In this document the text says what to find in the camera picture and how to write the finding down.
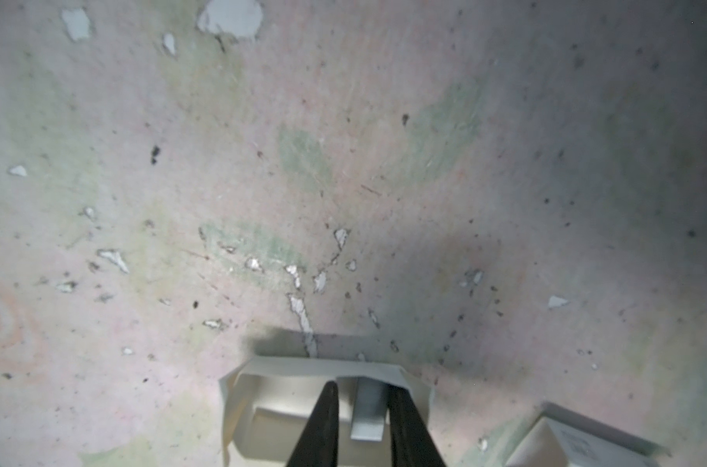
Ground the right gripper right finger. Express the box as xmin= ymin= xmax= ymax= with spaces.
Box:
xmin=388 ymin=386 xmax=446 ymax=467

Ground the silver staple strip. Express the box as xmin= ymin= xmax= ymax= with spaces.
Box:
xmin=351 ymin=377 xmax=389 ymax=443

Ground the staple box tray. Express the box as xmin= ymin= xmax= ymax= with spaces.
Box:
xmin=220 ymin=356 xmax=434 ymax=466

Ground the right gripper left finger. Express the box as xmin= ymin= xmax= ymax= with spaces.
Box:
xmin=287 ymin=381 xmax=339 ymax=467

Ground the staple box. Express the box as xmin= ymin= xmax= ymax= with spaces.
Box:
xmin=503 ymin=402 xmax=670 ymax=467

